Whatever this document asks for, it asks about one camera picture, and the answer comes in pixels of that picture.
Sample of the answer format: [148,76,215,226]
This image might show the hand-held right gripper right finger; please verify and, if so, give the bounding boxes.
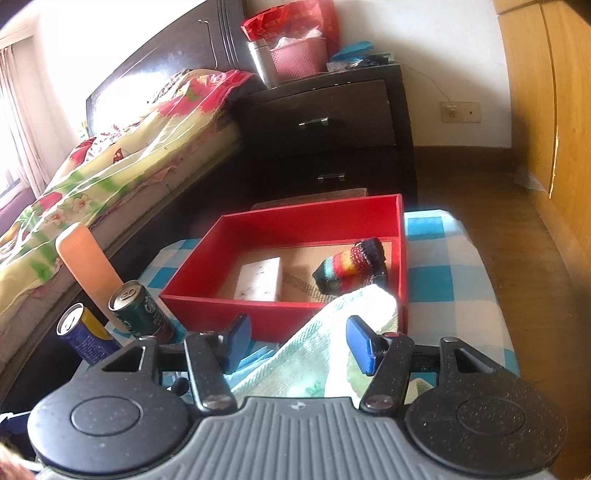
[346,315,505,415]

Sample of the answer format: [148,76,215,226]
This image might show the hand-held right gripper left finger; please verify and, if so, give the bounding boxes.
[99,314,252,412]

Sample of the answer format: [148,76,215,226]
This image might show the red tray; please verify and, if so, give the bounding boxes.
[159,194,409,343]

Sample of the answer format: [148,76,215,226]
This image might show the white and green cloth toy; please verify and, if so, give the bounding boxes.
[228,284,400,400]

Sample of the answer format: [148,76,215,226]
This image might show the white sponge block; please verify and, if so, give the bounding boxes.
[233,256,283,303]

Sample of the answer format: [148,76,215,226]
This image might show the striped knitted sock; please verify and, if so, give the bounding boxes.
[311,237,389,295]

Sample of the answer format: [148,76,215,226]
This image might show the blue white checked cloth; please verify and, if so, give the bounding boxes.
[78,210,522,402]

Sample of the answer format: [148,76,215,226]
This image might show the dark green drink can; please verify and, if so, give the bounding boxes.
[107,280,178,346]

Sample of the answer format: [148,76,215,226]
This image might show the blue and yellow drink can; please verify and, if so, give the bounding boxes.
[56,303,123,367]

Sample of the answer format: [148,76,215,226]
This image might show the orange ribbed cylinder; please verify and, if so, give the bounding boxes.
[55,222,125,330]

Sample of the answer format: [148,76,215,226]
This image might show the bed mattress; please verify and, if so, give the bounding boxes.
[90,122,243,234]

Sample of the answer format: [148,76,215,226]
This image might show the dark wooden nightstand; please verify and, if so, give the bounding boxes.
[228,62,419,209]

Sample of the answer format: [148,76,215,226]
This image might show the floral bed blanket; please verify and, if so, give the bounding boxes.
[0,68,254,315]

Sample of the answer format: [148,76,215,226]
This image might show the white paper scrap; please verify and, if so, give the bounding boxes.
[512,164,546,191]

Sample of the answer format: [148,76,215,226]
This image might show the purple cushion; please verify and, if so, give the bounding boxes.
[0,196,37,234]

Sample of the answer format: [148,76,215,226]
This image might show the steel thermos flask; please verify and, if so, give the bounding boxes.
[247,39,280,89]

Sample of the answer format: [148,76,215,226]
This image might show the pink plastic basket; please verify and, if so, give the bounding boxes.
[270,37,329,77]

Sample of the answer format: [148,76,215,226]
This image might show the blue paper packet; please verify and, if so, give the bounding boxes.
[331,41,376,64]

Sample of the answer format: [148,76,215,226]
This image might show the light wooden wardrobe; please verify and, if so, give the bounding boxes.
[492,0,591,298]

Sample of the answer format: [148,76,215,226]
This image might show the dark wooden bed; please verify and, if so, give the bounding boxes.
[0,0,254,414]

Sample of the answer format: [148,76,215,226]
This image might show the white curtain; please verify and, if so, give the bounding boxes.
[0,46,47,195]

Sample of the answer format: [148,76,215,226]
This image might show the red plastic bag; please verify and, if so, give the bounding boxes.
[241,0,341,47]

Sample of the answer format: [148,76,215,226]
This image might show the nightstand drawer with short handle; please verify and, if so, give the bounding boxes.
[256,147,408,205]

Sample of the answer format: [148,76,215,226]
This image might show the nightstand drawer with long handle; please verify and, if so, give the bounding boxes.
[240,79,399,151]

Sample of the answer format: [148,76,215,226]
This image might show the beige wall socket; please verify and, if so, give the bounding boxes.
[441,102,481,124]

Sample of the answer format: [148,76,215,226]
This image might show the thin white cable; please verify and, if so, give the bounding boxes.
[397,58,455,112]

